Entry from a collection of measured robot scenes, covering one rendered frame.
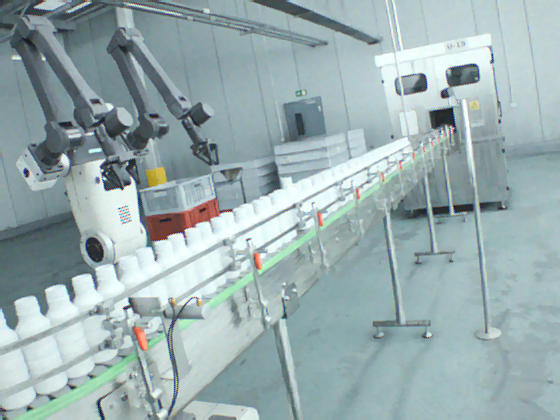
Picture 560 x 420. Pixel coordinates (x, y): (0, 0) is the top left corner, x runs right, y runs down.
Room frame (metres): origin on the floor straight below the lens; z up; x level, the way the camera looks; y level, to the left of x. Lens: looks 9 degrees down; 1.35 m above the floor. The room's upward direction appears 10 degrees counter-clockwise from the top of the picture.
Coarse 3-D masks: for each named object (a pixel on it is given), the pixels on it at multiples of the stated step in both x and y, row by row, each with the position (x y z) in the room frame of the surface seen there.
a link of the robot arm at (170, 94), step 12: (120, 36) 1.90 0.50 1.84; (132, 36) 1.91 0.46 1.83; (132, 48) 1.92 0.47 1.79; (144, 48) 1.92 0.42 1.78; (144, 60) 1.90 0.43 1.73; (156, 72) 1.88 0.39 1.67; (156, 84) 1.89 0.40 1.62; (168, 84) 1.87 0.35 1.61; (168, 96) 1.86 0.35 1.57; (180, 96) 1.88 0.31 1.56; (168, 108) 1.86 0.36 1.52
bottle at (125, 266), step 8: (128, 256) 0.99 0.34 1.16; (120, 264) 0.96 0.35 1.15; (128, 264) 0.95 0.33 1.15; (136, 264) 0.97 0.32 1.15; (128, 272) 0.95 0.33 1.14; (136, 272) 0.96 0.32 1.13; (120, 280) 0.95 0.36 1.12; (128, 280) 0.94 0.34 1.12; (136, 280) 0.95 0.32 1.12; (144, 280) 0.96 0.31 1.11; (128, 288) 0.94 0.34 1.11; (144, 288) 0.96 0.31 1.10; (136, 296) 0.94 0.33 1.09; (144, 296) 0.95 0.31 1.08; (152, 320) 0.95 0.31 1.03; (144, 328) 0.94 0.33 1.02; (152, 328) 0.95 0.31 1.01
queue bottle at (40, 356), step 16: (16, 304) 0.74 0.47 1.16; (32, 304) 0.75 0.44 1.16; (32, 320) 0.74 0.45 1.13; (48, 320) 0.77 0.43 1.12; (48, 336) 0.75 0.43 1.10; (32, 352) 0.73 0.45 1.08; (48, 352) 0.74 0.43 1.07; (32, 368) 0.73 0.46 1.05; (48, 368) 0.73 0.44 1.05; (48, 384) 0.73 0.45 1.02; (64, 384) 0.75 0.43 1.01
